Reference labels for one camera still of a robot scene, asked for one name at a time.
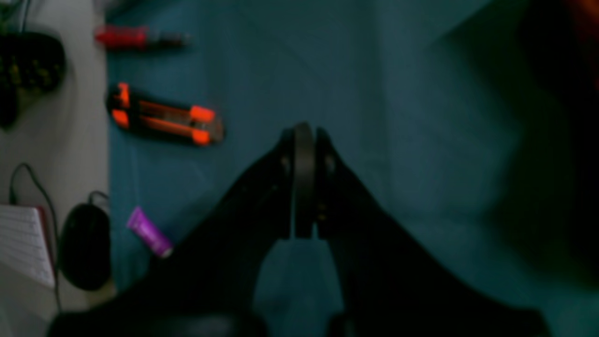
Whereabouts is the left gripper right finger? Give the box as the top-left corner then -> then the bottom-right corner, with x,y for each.
316,128 -> 550,337

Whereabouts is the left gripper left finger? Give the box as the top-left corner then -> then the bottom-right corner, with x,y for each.
47,123 -> 315,337

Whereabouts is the purple glue tube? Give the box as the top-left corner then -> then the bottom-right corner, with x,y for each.
126,207 -> 174,259

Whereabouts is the black computer mouse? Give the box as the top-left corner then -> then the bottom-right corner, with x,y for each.
58,203 -> 111,292

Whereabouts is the blue table cloth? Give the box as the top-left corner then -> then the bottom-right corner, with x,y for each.
108,0 -> 598,337

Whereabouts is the white keyboard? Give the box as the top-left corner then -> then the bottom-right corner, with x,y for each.
0,205 -> 56,290

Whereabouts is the orange black utility knife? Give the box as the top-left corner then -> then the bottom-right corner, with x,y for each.
106,82 -> 226,147

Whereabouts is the red screwdriver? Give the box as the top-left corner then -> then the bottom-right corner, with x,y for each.
94,25 -> 190,51

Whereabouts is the black game controller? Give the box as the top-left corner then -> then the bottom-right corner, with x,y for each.
0,31 -> 67,129

